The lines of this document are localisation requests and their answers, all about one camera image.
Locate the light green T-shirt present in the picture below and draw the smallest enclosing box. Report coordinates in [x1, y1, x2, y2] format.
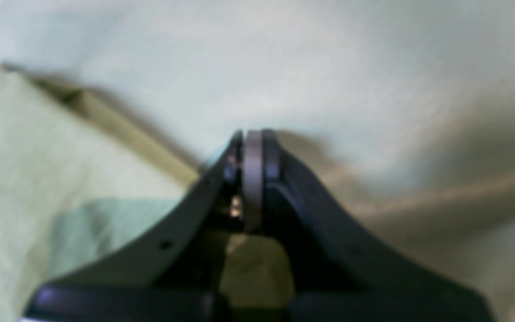
[0, 69, 198, 322]

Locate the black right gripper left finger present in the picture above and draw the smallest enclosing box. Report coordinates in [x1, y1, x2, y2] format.
[23, 131, 244, 322]

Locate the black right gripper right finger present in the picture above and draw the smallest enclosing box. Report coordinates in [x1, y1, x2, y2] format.
[245, 130, 494, 322]

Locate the grey-green table cloth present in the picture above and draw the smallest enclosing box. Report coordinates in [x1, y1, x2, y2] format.
[0, 0, 515, 322]

